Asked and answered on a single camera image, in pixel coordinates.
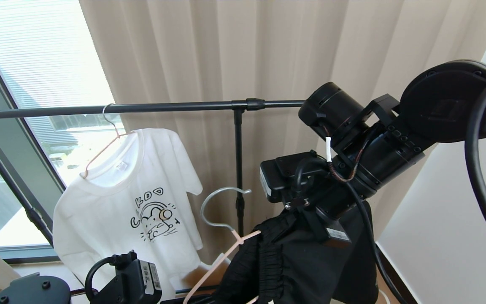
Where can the black clothes rack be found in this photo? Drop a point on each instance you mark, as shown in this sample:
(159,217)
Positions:
(163,107)

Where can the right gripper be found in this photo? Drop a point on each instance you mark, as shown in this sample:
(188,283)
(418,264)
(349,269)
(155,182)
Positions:
(331,228)

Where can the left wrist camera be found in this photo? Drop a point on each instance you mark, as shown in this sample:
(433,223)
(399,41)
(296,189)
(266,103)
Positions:
(141,278)

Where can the pink clothes hanger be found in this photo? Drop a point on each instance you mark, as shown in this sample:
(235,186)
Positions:
(103,147)
(222,257)

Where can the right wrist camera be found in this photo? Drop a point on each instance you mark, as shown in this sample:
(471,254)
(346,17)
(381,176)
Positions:
(276,177)

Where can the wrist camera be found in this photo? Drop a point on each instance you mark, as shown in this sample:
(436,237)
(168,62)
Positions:
(276,177)
(141,278)

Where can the white printed t-shirt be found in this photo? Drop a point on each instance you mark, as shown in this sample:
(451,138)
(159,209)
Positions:
(99,211)

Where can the black shorts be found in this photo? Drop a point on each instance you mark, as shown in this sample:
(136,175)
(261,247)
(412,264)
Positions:
(293,270)

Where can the window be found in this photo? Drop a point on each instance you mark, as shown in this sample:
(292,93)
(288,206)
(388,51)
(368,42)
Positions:
(36,63)

